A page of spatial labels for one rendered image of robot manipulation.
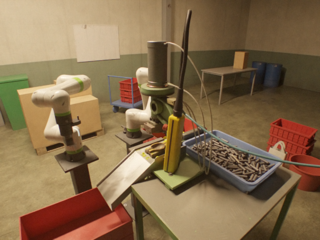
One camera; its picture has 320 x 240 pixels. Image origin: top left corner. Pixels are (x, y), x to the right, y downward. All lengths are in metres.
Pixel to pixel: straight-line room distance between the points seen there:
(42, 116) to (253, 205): 3.10
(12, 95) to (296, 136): 5.12
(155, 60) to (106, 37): 4.67
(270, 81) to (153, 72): 7.81
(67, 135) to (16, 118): 3.71
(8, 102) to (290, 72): 9.38
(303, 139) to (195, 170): 2.41
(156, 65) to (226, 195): 0.83
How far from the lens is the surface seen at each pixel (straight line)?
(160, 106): 1.19
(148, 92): 1.16
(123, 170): 1.40
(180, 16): 7.24
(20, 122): 4.96
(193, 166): 1.30
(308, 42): 9.31
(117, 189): 1.34
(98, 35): 5.71
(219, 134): 1.68
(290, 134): 3.50
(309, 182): 3.03
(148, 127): 1.27
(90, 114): 3.70
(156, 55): 1.15
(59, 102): 1.17
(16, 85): 4.70
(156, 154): 1.37
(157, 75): 1.17
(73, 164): 1.56
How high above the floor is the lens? 1.76
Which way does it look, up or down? 23 degrees down
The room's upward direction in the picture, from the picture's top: straight up
